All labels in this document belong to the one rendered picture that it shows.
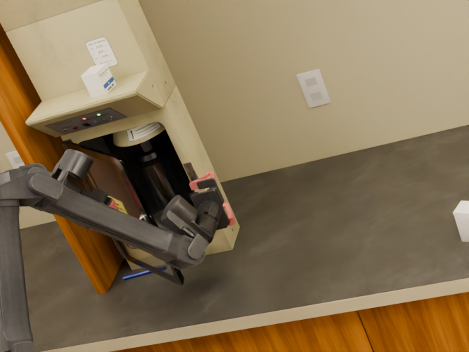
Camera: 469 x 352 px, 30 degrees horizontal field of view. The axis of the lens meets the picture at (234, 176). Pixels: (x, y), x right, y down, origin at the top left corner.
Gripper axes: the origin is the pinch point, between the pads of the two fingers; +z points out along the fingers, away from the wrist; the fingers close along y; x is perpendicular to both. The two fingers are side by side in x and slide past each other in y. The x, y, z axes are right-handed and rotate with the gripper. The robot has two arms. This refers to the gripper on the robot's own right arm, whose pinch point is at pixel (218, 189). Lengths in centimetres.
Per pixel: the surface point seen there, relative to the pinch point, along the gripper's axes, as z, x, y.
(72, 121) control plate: 4.3, 30.4, 26.4
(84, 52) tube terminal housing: 12.2, 22.7, 40.0
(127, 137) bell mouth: 14.2, 23.8, 13.7
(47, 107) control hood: 6.6, 36.2, 31.2
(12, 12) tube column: 12, 36, 55
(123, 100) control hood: 1.4, 13.2, 29.2
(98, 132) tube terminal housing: 12.1, 29.5, 18.4
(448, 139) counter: 46, -51, -27
